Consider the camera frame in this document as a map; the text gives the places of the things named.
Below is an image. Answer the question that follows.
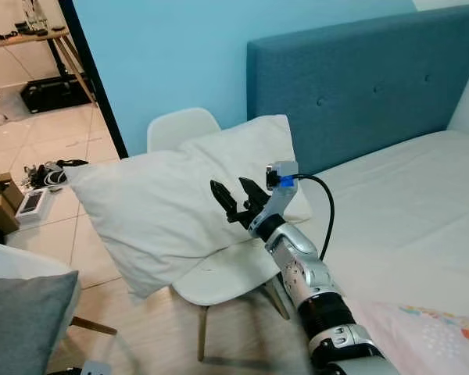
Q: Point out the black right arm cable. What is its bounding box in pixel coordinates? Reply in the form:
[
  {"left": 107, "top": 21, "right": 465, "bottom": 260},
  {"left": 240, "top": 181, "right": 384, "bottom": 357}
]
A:
[{"left": 292, "top": 173, "right": 336, "bottom": 263}]

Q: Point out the white flat product box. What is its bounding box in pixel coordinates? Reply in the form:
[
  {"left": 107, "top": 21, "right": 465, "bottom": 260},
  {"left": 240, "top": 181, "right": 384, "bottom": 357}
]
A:
[{"left": 16, "top": 189, "right": 52, "bottom": 227}]

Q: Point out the teal upholstered bed headboard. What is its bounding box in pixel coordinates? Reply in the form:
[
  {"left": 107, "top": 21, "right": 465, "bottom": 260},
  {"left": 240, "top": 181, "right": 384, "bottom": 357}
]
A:
[{"left": 246, "top": 4, "right": 469, "bottom": 177}]

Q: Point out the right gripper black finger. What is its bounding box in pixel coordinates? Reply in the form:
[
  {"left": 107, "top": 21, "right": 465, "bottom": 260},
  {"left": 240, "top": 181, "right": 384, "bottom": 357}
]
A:
[
  {"left": 210, "top": 180, "right": 239, "bottom": 223},
  {"left": 239, "top": 177, "right": 271, "bottom": 213}
]

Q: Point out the open cardboard box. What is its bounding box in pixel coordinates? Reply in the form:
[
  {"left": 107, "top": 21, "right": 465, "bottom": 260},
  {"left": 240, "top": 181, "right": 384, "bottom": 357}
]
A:
[{"left": 0, "top": 172, "right": 24, "bottom": 205}]

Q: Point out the white armchair with wooden leg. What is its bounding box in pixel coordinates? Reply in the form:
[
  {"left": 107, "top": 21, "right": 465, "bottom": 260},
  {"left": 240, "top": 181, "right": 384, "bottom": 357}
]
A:
[{"left": 0, "top": 238, "right": 119, "bottom": 368}]

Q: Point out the grey cushion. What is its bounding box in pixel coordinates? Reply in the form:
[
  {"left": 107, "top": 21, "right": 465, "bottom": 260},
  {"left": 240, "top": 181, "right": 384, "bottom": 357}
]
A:
[{"left": 0, "top": 271, "right": 81, "bottom": 375}]

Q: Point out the closed brown cardboard box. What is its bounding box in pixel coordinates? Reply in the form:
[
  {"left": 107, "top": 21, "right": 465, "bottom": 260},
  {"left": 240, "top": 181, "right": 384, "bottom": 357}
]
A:
[{"left": 0, "top": 195, "right": 20, "bottom": 234}]

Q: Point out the large white pillow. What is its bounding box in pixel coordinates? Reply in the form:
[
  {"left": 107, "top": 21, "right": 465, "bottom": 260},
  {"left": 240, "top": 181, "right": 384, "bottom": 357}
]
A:
[{"left": 65, "top": 115, "right": 313, "bottom": 302}]

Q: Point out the wooden table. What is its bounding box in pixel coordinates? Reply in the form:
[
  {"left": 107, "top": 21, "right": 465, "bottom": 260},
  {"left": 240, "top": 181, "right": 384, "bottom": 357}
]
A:
[{"left": 0, "top": 27, "right": 97, "bottom": 106}]

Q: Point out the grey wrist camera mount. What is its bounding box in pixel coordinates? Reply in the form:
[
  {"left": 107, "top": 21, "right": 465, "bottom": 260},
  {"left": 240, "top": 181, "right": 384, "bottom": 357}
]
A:
[
  {"left": 78, "top": 359, "right": 113, "bottom": 375},
  {"left": 249, "top": 160, "right": 300, "bottom": 235}
]

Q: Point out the white chair with wooden legs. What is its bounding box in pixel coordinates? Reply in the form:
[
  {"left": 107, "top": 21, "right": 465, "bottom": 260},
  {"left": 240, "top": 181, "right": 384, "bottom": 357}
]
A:
[{"left": 146, "top": 107, "right": 292, "bottom": 363}]

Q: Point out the white bed mattress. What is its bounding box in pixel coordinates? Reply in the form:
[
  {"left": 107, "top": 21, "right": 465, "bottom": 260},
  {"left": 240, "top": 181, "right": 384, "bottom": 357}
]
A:
[{"left": 297, "top": 129, "right": 469, "bottom": 329}]

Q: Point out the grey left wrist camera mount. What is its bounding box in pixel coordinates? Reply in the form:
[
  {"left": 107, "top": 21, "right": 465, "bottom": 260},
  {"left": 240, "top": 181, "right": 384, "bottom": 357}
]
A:
[{"left": 78, "top": 359, "right": 113, "bottom": 375}]

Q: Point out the pink patterned blanket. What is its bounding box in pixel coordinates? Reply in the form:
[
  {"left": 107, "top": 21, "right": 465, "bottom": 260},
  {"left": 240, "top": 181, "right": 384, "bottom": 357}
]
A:
[{"left": 348, "top": 301, "right": 469, "bottom": 375}]

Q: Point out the black door frame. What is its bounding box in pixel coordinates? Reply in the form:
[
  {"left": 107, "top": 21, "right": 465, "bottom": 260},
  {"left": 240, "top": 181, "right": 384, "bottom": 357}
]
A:
[{"left": 59, "top": 0, "right": 130, "bottom": 159}]

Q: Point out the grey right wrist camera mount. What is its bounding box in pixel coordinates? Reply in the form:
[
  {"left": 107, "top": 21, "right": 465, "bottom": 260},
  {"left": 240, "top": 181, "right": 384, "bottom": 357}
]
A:
[{"left": 249, "top": 160, "right": 300, "bottom": 235}]

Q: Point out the black case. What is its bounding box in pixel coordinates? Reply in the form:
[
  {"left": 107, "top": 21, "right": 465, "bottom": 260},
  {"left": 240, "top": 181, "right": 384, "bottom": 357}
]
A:
[{"left": 20, "top": 73, "right": 95, "bottom": 114}]

